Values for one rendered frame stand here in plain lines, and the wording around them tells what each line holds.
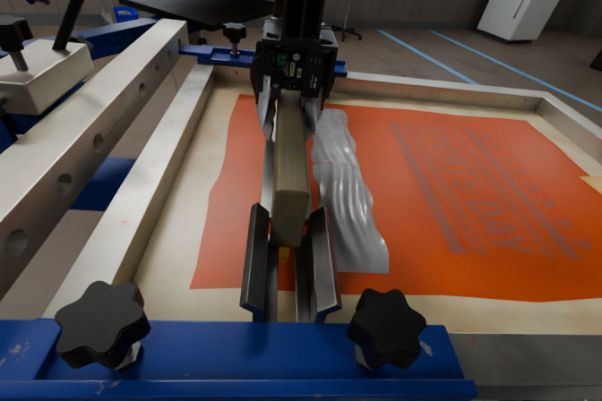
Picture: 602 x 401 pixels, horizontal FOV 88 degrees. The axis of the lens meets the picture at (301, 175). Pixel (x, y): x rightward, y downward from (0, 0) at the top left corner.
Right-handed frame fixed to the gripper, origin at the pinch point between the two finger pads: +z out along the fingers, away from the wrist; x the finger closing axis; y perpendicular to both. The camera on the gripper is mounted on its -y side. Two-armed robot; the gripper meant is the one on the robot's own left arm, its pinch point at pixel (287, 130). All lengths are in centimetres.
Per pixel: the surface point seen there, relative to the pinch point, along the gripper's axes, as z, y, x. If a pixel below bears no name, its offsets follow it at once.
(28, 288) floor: 101, -30, -92
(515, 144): 5.3, -9.9, 43.3
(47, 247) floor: 102, -50, -96
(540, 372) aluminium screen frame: 1.5, 28.7, 19.5
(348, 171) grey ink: 4.5, 2.4, 9.2
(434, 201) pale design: 5.2, 6.9, 20.9
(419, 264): 5.1, 17.1, 15.2
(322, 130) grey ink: 5.0, -8.8, 6.7
